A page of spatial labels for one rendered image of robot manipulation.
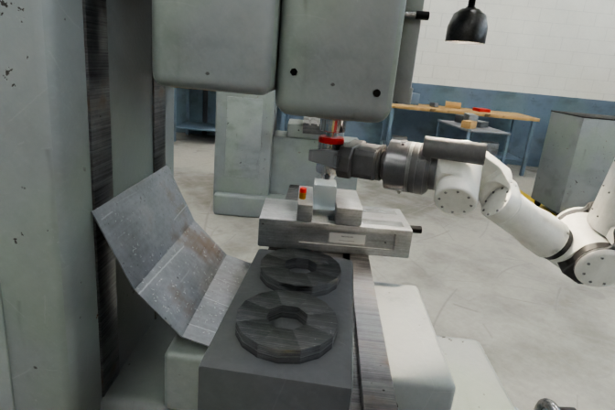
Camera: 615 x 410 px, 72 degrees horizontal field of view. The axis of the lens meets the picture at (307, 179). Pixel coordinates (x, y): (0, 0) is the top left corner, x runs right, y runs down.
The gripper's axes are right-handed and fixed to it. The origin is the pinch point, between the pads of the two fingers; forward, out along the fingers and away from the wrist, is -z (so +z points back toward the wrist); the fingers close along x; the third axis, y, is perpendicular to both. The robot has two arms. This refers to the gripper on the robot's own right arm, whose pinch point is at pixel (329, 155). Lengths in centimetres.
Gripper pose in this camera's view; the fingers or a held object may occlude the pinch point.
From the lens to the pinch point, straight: 79.0
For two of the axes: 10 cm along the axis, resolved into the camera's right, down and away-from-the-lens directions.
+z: 9.3, 1.6, -3.4
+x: -3.7, 2.2, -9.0
